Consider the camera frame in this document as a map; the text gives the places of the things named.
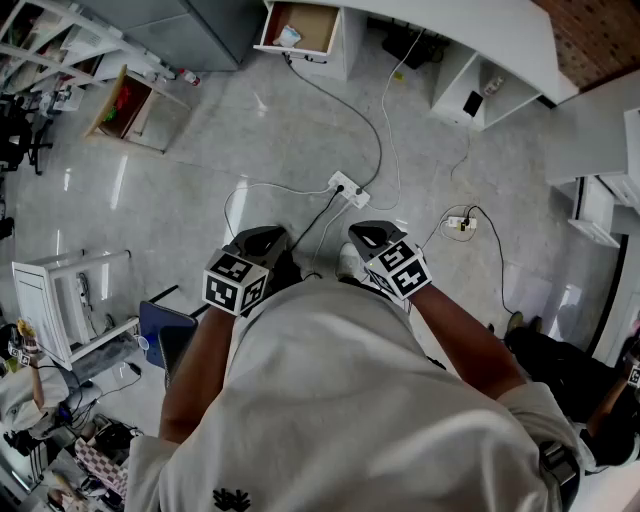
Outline black office chair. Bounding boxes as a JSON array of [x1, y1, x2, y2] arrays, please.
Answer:
[[0, 94, 54, 176]]

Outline long white cable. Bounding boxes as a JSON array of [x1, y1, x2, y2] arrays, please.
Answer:
[[381, 28, 427, 212]]

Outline thin black cable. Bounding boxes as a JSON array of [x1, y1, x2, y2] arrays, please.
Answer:
[[466, 205, 517, 316]]

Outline grey metal cabinet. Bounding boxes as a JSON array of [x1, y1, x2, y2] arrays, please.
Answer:
[[79, 0, 271, 74]]

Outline large white power strip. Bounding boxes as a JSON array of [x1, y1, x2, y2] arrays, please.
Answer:
[[327, 170, 372, 209]]

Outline white drawer with wooden inside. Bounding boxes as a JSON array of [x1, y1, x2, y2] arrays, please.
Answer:
[[253, 0, 342, 56]]

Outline blue chair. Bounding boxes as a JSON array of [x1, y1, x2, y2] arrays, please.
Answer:
[[138, 284, 201, 372]]

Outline white desk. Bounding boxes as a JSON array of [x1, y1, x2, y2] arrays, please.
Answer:
[[264, 0, 581, 106]]

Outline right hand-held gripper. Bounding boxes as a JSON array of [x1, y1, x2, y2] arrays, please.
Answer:
[[348, 220, 433, 301]]

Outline black tablet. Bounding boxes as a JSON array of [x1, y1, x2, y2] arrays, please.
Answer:
[[462, 90, 485, 119]]

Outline person's white shoe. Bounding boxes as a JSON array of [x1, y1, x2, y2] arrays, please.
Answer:
[[337, 242, 362, 280]]

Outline white open shelf unit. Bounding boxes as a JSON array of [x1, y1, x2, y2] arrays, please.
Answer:
[[429, 49, 544, 133]]

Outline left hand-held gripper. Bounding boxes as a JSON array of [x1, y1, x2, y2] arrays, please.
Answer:
[[202, 225, 290, 317]]

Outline wooden stool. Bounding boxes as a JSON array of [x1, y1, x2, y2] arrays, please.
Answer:
[[83, 64, 192, 156]]

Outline long black cable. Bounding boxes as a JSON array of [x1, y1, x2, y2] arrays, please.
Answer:
[[283, 52, 384, 189]]

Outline grey shoulder strap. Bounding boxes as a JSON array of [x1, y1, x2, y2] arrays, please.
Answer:
[[537, 439, 582, 512]]

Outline item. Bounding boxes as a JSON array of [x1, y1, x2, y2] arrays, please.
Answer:
[[273, 24, 304, 48]]

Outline white overturned table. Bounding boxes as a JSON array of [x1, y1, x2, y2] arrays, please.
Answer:
[[12, 248, 141, 371]]

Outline person's white shirt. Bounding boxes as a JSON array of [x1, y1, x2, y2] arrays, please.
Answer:
[[124, 277, 601, 512]]

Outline white shelf rack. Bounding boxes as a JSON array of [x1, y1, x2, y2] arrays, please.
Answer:
[[0, 0, 176, 104]]

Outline person's right forearm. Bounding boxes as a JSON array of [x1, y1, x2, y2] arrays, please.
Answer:
[[407, 284, 529, 401]]

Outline person's left forearm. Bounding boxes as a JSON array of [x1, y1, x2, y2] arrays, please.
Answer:
[[158, 303, 237, 444]]

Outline white side cabinet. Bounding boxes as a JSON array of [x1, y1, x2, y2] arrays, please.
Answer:
[[544, 107, 640, 249]]

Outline person's black trousers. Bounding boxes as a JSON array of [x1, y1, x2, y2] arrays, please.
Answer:
[[269, 249, 307, 301]]

